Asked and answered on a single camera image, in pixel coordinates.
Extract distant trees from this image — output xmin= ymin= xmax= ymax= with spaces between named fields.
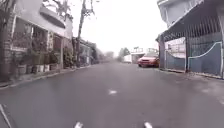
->
xmin=116 ymin=46 xmax=132 ymax=63

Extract white vehicle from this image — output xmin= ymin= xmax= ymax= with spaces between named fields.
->
xmin=122 ymin=54 xmax=133 ymax=64

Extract low building with fence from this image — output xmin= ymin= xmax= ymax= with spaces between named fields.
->
xmin=72 ymin=37 xmax=100 ymax=67

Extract red car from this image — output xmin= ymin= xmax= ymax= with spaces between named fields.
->
xmin=137 ymin=54 xmax=161 ymax=69

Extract grey asphalt road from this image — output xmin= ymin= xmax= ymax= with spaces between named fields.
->
xmin=0 ymin=61 xmax=224 ymax=128

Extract bare tree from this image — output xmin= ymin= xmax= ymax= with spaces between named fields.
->
xmin=73 ymin=0 xmax=96 ymax=68

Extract row of potted plants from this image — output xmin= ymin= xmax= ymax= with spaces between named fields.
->
xmin=12 ymin=49 xmax=61 ymax=76

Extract raised concrete kerb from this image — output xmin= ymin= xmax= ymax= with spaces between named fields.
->
xmin=0 ymin=64 xmax=92 ymax=90

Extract grey building with window grilles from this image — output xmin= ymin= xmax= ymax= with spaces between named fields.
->
xmin=0 ymin=0 xmax=74 ymax=83

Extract building with blue metal gate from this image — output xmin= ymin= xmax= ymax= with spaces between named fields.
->
xmin=155 ymin=0 xmax=224 ymax=80

